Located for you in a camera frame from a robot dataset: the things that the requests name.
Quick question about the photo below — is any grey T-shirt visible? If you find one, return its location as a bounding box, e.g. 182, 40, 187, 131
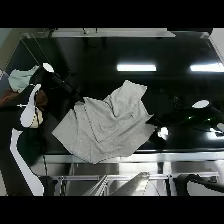
51, 79, 156, 165

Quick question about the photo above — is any cream garment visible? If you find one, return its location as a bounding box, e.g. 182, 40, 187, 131
29, 106, 45, 130

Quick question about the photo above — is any dark green garment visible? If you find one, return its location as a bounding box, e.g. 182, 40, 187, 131
16, 127, 46, 166

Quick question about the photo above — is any pale green garment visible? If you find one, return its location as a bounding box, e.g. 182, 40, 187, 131
7, 65, 40, 94

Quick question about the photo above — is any brown garment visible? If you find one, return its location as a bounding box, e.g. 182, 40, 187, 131
0, 89, 49, 112

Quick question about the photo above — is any silver frame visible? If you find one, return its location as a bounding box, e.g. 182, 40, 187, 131
19, 29, 224, 197

